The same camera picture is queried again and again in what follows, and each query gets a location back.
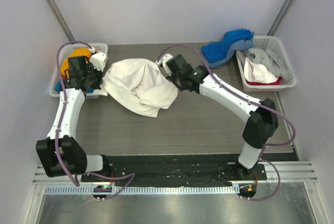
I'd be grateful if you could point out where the white t-shirt red print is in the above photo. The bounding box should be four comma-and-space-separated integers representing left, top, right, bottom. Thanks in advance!
102, 58, 178, 117

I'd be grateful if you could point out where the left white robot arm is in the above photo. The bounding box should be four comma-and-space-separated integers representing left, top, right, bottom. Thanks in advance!
35, 52, 108, 178

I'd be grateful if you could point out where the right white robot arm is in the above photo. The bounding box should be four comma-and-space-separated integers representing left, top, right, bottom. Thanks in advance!
158, 54, 279, 180

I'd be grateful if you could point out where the yellow t-shirt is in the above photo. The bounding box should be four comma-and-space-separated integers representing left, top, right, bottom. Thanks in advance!
59, 48, 97, 80

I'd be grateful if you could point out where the teal t-shirt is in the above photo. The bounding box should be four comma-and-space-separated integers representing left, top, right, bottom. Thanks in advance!
54, 81, 94, 93

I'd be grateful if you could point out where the left white plastic basket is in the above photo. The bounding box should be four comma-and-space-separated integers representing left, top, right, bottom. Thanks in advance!
49, 43, 108, 99

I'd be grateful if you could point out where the white plastic basket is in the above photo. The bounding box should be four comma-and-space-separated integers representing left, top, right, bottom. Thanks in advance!
49, 43, 108, 99
236, 36, 296, 92

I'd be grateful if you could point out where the blue t-shirt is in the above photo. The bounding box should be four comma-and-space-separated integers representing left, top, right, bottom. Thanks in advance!
201, 29, 254, 63

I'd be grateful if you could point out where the blue checkered cloth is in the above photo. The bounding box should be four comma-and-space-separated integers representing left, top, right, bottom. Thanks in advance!
202, 38, 254, 69

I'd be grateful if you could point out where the white shirt in basket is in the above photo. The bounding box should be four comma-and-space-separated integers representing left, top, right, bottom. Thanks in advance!
243, 57, 278, 83

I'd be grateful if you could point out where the grey t-shirt in basket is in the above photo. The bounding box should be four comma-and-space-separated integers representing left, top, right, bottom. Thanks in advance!
245, 48, 293, 80

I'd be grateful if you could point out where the right white plastic basket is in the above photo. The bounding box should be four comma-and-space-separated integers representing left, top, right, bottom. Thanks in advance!
236, 36, 296, 92

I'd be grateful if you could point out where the red shirt in basket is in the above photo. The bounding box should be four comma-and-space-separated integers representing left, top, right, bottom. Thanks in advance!
246, 77, 282, 86

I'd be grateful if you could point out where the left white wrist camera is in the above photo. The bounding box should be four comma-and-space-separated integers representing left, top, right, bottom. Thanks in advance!
90, 51, 108, 72

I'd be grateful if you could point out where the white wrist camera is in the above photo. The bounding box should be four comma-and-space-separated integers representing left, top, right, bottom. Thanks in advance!
156, 54, 173, 76
90, 51, 108, 72

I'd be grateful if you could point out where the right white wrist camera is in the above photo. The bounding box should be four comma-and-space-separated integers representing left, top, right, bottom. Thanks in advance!
156, 54, 173, 76

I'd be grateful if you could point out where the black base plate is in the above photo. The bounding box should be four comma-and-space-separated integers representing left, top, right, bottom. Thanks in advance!
80, 154, 268, 186

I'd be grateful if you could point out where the left aluminium corner post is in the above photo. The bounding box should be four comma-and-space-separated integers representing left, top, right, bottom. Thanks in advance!
45, 0, 75, 41

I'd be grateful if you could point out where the aluminium corner post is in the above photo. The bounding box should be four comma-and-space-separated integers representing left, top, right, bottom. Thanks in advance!
45, 0, 75, 41
267, 0, 295, 36

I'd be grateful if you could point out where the slotted cable duct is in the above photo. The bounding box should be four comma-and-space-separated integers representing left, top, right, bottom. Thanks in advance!
44, 184, 240, 196

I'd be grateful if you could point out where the aluminium rail frame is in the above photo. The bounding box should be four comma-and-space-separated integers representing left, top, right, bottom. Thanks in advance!
33, 101, 319, 185

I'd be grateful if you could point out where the right aluminium corner post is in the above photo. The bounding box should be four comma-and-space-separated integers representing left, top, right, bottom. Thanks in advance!
267, 0, 295, 36

